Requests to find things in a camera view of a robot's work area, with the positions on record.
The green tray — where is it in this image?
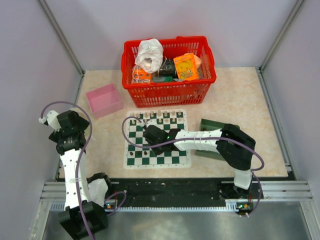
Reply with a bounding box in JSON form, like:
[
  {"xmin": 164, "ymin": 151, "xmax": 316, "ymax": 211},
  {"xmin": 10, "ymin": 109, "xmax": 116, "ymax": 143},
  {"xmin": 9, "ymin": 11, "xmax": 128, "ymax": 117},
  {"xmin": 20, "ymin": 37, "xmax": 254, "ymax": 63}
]
[{"xmin": 195, "ymin": 118, "xmax": 225, "ymax": 161}]

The pink plastic box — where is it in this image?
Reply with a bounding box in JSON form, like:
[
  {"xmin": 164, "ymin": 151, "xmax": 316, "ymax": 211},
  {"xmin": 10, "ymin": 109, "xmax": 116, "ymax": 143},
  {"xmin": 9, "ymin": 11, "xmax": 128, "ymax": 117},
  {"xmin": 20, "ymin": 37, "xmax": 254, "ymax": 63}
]
[{"xmin": 86, "ymin": 83, "xmax": 124, "ymax": 119}]

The orange snack box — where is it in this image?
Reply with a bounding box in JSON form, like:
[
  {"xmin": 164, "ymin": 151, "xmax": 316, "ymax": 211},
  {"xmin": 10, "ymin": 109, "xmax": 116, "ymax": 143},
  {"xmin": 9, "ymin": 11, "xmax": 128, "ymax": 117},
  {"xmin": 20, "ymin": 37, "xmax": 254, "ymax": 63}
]
[{"xmin": 173, "ymin": 53, "xmax": 202, "ymax": 81}]

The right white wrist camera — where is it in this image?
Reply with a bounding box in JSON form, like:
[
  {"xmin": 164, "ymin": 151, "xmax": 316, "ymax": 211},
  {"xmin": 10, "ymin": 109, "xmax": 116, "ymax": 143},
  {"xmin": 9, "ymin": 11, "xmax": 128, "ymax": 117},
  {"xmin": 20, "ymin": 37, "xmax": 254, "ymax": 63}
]
[{"xmin": 140, "ymin": 119, "xmax": 158, "ymax": 128}]

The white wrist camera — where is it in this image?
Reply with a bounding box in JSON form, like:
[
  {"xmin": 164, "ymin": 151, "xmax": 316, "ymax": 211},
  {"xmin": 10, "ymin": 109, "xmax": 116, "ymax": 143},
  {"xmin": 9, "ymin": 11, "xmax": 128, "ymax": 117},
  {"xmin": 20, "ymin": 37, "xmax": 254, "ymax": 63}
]
[
  {"xmin": 38, "ymin": 110, "xmax": 58, "ymax": 126},
  {"xmin": 140, "ymin": 119, "xmax": 158, "ymax": 128}
]

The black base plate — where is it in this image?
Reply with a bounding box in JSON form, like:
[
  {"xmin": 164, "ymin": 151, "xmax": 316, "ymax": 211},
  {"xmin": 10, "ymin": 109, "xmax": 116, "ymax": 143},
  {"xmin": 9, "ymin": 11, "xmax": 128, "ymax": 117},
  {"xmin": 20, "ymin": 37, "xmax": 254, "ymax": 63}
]
[{"xmin": 84, "ymin": 177, "xmax": 265, "ymax": 208}]

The white crumpled plastic bag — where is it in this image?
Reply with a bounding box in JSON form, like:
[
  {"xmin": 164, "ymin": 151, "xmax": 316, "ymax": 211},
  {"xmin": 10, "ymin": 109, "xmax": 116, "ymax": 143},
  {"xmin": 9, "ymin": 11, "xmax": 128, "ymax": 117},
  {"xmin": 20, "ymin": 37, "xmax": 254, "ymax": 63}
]
[{"xmin": 134, "ymin": 38, "xmax": 164, "ymax": 74}]

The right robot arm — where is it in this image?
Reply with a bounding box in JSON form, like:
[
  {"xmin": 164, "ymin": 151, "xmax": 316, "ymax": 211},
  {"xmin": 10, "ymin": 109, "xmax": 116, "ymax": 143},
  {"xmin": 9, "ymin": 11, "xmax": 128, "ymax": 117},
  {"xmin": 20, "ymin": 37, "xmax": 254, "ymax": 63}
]
[{"xmin": 142, "ymin": 124, "xmax": 256, "ymax": 190}]

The green white chess board mat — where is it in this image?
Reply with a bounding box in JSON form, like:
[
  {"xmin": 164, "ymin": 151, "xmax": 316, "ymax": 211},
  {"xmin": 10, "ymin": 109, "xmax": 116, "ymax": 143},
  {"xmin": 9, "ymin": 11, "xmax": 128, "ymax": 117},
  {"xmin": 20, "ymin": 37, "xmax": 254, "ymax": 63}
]
[{"xmin": 123, "ymin": 109, "xmax": 192, "ymax": 170}]

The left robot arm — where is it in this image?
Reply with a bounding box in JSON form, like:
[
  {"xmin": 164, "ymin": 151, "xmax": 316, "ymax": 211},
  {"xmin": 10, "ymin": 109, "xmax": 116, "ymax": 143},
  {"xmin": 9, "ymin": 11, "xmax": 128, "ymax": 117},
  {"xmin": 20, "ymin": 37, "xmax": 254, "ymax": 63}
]
[{"xmin": 46, "ymin": 110, "xmax": 112, "ymax": 240}]

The red plastic shopping basket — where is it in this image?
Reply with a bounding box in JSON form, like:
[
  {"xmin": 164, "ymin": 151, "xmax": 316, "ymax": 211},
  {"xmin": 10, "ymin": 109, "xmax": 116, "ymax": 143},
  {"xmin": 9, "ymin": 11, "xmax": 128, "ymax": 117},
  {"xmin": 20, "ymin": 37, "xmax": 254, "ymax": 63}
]
[{"xmin": 121, "ymin": 35, "xmax": 217, "ymax": 108}]

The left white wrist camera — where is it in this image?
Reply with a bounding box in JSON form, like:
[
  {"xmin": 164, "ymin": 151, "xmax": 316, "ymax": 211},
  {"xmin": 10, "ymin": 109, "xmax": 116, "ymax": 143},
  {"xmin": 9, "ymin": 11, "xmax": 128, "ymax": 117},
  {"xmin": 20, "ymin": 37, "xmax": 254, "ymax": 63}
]
[{"xmin": 38, "ymin": 110, "xmax": 58, "ymax": 126}]

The small orange patterned box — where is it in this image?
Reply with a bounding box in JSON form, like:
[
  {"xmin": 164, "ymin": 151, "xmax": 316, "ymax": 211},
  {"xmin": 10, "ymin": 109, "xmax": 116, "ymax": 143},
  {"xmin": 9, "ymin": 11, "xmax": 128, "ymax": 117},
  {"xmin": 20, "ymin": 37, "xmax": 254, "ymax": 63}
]
[{"xmin": 131, "ymin": 65, "xmax": 152, "ymax": 84}]

